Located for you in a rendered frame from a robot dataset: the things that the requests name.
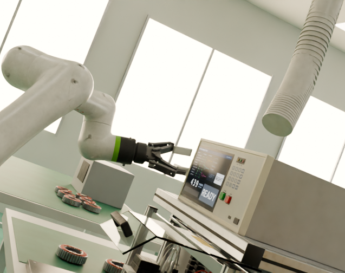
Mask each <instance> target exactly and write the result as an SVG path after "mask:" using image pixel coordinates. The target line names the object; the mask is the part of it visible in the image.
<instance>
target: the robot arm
mask: <svg viewBox="0 0 345 273"><path fill-rule="evenodd" d="M1 71H2V75H3V77H4V78H5V80H6V82H7V83H8V84H10V85H11V86H13V87H15V88H17V89H19V90H22V91H24V93H23V94H22V95H21V96H19V97H18V98H17V99H16V100H14V101H13V102H12V103H10V104H9V105H7V106H6V107H5V108H3V109H2V110H0V166H1V165H2V164H4V163H5V162H6V161H7V160H8V159H9V158H10V157H11V156H12V155H13V154H14V153H16V152H17V151H18V150H19V149H20V148H21V147H22V146H24V145H25V144H26V143H27V142H28V141H30V140H31V139H32V138H33V137H35V136H36V135H37V134H38V133H40V132H41V131H43V130H44V129H45V128H47V127H48V126H49V125H51V124H52V123H54V122H55V121H57V120H58V119H59V118H61V117H63V116H64V115H66V114H68V113H69V112H71V111H72V110H75V111H77V112H78V113H80V114H82V115H84V118H83V124H82V129H81V133H80V136H79V139H78V143H77V147H78V150H79V152H80V154H81V155H82V156H83V157H84V158H86V159H88V160H92V161H96V160H105V161H113V162H116V163H121V164H122V165H123V166H125V165H131V164H132V162H134V163H137V164H144V162H148V168H152V169H155V170H157V171H159V172H161V173H164V174H166V175H168V176H170V177H173V178H174V177H175V175H176V174H180V175H184V176H186V175H187V173H188V170H189V168H188V167H181V166H177V167H175V166H173V165H172V164H170V163H168V162H167V161H165V160H164V159H163V158H162V157H161V154H165V153H168V152H172V153H174V154H180V155H185V156H189V157H190V156H191V153H192V149H191V148H185V147H179V146H175V145H174V143H173V142H170V141H168V142H148V144H146V143H143V142H137V143H136V139H133V138H132V137H130V138H128V137H124V136H118V135H113V134H112V133H111V131H112V124H113V120H114V116H115V112H116V104H115V101H114V100H113V98H112V97H111V96H110V95H108V94H106V93H103V92H100V91H98V90H95V89H93V88H94V81H93V77H92V75H91V73H90V71H89V70H88V69H87V68H86V67H85V66H84V65H83V64H81V63H79V62H76V61H72V60H66V59H63V58H59V57H55V56H52V55H49V54H46V53H44V52H42V51H40V50H38V49H36V48H34V47H31V46H28V45H18V46H15V47H13V48H11V49H10V50H8V51H7V52H6V53H5V55H4V56H3V59H2V63H1Z"/></svg>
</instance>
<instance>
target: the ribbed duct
mask: <svg viewBox="0 0 345 273"><path fill-rule="evenodd" d="M343 1H344V0H312V3H311V6H310V9H309V11H308V14H307V17H306V19H305V22H304V26H303V28H302V31H301V34H300V36H299V39H298V42H297V45H296V48H295V51H294V54H293V56H292V59H291V62H290V64H289V68H288V70H287V72H286V74H285V77H284V79H283V81H282V83H281V85H280V87H279V89H278V91H277V93H276V95H275V96H274V98H273V100H272V102H271V104H270V105H269V107H268V109H267V110H266V112H265V114H264V116H263V118H262V124H263V126H264V128H265V129H266V130H267V131H268V132H270V133H271V134H274V135H276V136H279V137H287V136H289V135H290V134H291V133H292V132H293V130H294V128H295V126H296V124H297V122H298V120H299V118H300V116H301V114H302V112H303V110H304V108H305V106H306V104H307V102H308V100H309V98H310V96H311V94H312V92H313V90H314V87H315V84H316V81H317V78H318V75H319V72H320V69H321V66H322V63H323V60H324V57H325V55H326V52H327V48H328V45H329V42H330V39H331V37H332V34H333V31H334V28H335V25H336V22H337V19H338V16H339V13H340V10H341V7H342V4H343Z"/></svg>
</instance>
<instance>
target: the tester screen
mask: <svg viewBox="0 0 345 273"><path fill-rule="evenodd" d="M231 159H232V156H229V155H225V154H222V153H218V152H215V151H211V150H209V149H205V148H201V147H200V148H199V150H198V153H197V155H196V158H195V160H194V163H193V165H192V168H191V170H190V173H189V175H188V178H187V181H186V183H185V185H186V186H188V187H190V188H192V189H194V190H196V191H198V192H199V195H198V197H196V196H194V195H192V194H190V193H188V192H186V191H184V189H183V191H182V193H184V194H186V195H187V196H189V197H191V198H193V199H194V200H196V201H198V202H200V203H202V204H204V205H205V206H207V207H209V208H211V209H213V207H211V206H209V205H207V204H205V203H204V202H202V201H200V200H199V197H200V194H201V191H202V189H203V187H204V184H207V185H209V186H212V187H214V188H216V189H218V190H220V188H221V186H220V185H217V184H215V183H213V182H211V181H208V180H206V179H207V176H208V174H209V171H210V170H211V171H214V172H217V173H219V174H222V175H224V177H225V175H226V173H227V169H228V168H229V165H230V162H231ZM192 178H194V179H197V180H199V184H198V186H197V188H195V187H193V186H191V185H190V182H191V180H192ZM223 180H224V179H223ZM222 183H223V181H222ZM221 185H222V184H221ZM184 188H185V186H184Z"/></svg>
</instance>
